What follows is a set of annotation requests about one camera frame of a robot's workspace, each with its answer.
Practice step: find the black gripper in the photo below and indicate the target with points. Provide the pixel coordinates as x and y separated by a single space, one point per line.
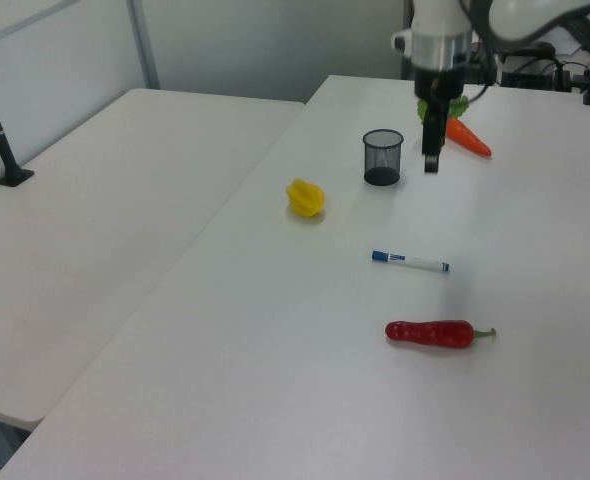
437 82

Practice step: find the blue and white marker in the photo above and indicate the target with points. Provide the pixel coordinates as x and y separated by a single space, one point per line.
410 262

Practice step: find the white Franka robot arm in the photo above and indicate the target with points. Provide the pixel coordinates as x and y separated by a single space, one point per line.
437 17

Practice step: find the orange toy carrot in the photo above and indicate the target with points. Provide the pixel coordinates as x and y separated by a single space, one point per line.
467 137

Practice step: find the black mesh pen cup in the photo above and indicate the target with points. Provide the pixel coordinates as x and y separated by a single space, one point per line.
382 160

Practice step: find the black electronics box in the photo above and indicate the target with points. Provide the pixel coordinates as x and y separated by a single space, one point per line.
535 75

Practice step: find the yellow toy starfruit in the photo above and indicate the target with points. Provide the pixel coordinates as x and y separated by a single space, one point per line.
306 199

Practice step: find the red toy chili pepper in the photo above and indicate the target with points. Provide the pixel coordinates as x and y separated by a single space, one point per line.
430 334

